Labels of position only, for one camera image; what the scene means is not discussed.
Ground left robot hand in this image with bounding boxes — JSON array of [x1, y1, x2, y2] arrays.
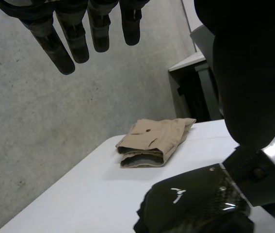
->
[[0, 0, 275, 150]]

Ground grey metal desk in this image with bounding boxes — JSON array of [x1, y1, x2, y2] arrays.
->
[[168, 24, 226, 123]]

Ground beige shorts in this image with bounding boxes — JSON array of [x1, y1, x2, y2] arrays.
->
[[115, 117, 197, 168]]

